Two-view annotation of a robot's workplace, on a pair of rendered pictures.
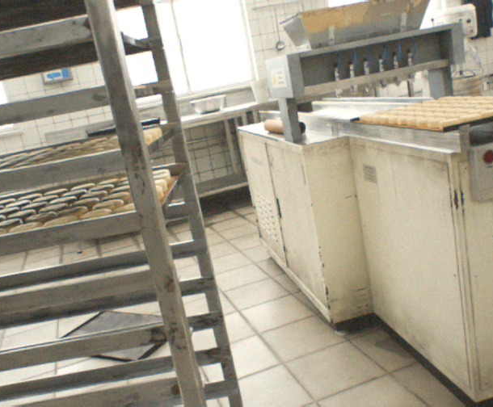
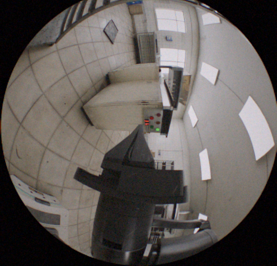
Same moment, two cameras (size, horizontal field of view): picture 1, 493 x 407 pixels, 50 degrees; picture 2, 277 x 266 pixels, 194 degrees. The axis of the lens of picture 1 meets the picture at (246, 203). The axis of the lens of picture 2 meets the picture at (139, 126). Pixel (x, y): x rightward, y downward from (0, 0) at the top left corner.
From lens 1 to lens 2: 0.95 m
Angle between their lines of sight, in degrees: 36
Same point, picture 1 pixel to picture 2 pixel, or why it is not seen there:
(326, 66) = (176, 78)
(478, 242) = (128, 108)
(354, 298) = (114, 78)
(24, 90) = (165, 33)
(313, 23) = (188, 77)
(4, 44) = not seen: outside the picture
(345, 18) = (186, 85)
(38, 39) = not seen: outside the picture
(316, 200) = (142, 68)
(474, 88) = not seen: hidden behind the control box
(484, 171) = (154, 112)
